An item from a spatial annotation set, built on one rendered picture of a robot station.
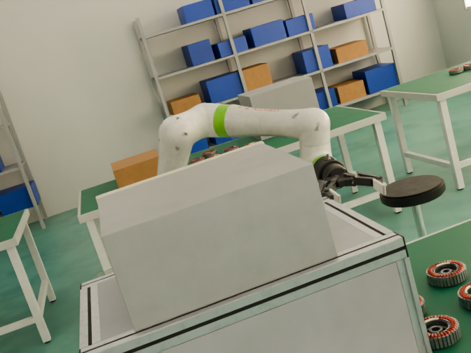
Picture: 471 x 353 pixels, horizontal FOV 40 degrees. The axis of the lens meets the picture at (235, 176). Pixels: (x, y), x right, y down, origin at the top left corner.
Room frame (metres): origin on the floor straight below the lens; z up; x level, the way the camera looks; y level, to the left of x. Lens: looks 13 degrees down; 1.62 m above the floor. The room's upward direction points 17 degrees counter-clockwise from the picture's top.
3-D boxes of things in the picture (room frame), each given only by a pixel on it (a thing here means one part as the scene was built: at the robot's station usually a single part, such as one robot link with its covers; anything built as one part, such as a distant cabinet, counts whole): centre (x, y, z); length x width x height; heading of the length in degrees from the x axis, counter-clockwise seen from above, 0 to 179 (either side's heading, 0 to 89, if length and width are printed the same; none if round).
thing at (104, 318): (1.39, 0.08, 1.09); 0.68 x 0.44 x 0.05; 100
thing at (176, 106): (8.03, 0.35, 0.87); 0.40 x 0.36 x 0.17; 10
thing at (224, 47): (8.15, -0.38, 1.37); 0.42 x 0.36 x 0.18; 12
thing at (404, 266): (1.37, -0.25, 0.91); 0.28 x 0.03 x 0.32; 10
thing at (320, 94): (8.31, -1.30, 0.40); 0.42 x 0.36 x 0.23; 10
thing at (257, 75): (8.19, -0.57, 0.92); 0.40 x 0.36 x 0.28; 10
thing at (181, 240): (1.39, 0.09, 1.22); 0.44 x 0.39 x 0.20; 100
